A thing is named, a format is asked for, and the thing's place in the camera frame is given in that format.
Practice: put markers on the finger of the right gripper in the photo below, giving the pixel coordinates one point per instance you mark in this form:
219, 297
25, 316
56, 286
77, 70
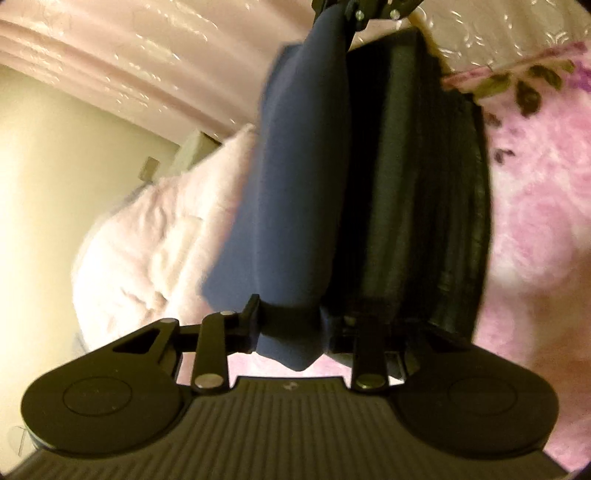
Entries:
361, 13
320, 6

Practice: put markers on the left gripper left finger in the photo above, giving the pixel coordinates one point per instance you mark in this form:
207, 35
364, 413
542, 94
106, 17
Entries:
220, 335

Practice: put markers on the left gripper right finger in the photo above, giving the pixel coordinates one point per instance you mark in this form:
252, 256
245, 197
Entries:
357, 342

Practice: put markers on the navy blue sweatshirt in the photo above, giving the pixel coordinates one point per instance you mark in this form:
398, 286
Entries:
307, 198

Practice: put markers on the stack of folded dark clothes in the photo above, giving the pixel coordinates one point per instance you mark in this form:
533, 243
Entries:
415, 227

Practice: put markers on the pale pink duvet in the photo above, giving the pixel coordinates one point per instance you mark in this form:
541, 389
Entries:
148, 258

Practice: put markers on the pink sheer curtain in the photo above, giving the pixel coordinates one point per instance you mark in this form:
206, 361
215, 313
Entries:
174, 66

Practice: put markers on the pink floral bed blanket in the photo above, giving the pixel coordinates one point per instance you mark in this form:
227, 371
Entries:
535, 308

